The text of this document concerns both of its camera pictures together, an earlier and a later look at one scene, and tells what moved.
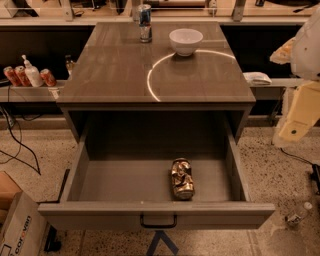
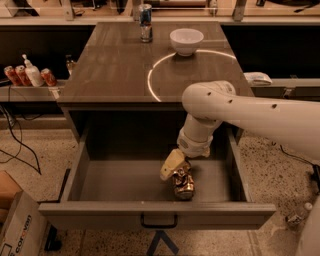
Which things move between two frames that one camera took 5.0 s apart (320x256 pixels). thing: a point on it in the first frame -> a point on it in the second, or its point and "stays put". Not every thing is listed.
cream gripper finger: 305,112 -> 193,143
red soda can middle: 23,77 stays put
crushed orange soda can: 182,177 stays put
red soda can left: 10,75 stays put
